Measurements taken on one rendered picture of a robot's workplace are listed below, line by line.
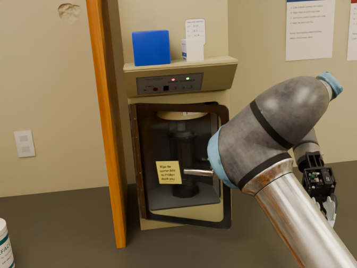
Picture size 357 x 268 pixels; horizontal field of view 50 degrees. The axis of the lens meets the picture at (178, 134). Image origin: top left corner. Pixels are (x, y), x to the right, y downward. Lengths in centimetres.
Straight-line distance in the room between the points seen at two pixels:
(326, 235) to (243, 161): 19
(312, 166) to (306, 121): 41
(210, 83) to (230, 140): 45
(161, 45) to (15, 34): 75
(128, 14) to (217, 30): 27
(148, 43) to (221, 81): 25
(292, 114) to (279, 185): 13
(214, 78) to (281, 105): 46
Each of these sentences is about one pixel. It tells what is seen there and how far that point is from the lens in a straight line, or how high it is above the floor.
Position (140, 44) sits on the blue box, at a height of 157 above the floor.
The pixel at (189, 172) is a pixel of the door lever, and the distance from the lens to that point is 111.
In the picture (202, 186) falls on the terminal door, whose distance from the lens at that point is 117.
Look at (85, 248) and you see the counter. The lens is 131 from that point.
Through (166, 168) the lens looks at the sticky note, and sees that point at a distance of 119.
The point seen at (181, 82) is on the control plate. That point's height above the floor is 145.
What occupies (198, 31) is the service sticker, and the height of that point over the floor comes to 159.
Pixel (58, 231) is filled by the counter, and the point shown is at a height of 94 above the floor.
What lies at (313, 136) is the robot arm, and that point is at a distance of 118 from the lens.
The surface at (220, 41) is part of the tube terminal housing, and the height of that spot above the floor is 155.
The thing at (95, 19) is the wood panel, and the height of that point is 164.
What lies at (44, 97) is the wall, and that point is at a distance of 166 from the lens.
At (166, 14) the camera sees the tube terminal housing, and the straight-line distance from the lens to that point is 116.
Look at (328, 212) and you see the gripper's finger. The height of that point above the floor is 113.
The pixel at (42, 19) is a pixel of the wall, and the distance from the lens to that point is 163.
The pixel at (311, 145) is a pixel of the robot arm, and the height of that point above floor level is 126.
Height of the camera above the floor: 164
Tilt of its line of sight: 17 degrees down
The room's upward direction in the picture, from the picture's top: 4 degrees counter-clockwise
